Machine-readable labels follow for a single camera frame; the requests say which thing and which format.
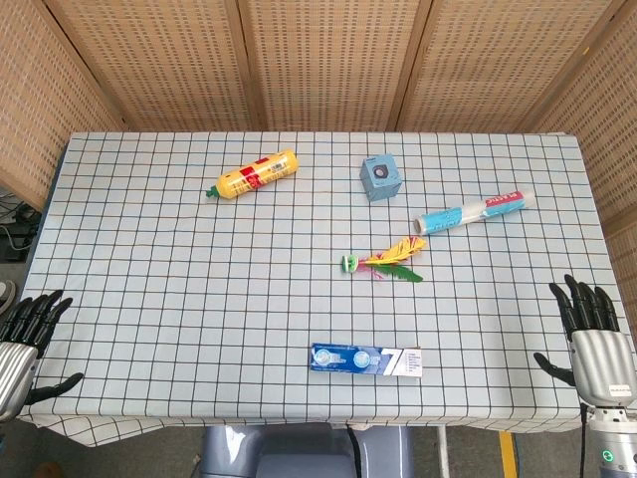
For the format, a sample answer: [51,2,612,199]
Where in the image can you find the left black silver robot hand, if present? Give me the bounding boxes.
[0,290,85,423]

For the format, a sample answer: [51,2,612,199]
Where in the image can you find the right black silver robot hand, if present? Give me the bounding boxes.
[532,273,637,407]

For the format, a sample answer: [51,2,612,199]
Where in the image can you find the colourful feather shuttlecock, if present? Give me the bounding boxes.
[340,235,428,284]

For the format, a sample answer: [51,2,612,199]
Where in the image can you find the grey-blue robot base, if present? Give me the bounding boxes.
[198,422,417,478]

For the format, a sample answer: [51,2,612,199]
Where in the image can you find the white table leg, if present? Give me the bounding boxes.
[436,426,452,478]

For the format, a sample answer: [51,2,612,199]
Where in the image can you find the white grid-pattern tablecloth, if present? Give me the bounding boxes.
[17,129,637,447]

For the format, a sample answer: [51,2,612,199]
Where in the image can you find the plastic wrap roll blue label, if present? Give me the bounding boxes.
[415,188,537,236]

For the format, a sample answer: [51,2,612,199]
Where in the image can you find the blue white toothpaste box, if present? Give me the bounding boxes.
[310,343,424,379]

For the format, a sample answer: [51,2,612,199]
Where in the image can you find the small blue cardboard box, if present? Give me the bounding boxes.
[359,153,403,203]

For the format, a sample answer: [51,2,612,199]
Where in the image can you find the yellow squeeze bottle green cap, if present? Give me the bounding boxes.
[204,149,300,200]

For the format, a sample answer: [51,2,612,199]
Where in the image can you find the woven wooden folding screen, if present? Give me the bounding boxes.
[0,0,637,320]

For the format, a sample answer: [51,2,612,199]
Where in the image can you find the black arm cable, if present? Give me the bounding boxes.
[578,402,590,478]

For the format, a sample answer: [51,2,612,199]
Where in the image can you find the cables on floor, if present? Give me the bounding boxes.
[0,187,42,264]

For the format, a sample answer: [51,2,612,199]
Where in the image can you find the black cable on robot base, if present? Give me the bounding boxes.
[345,424,363,478]

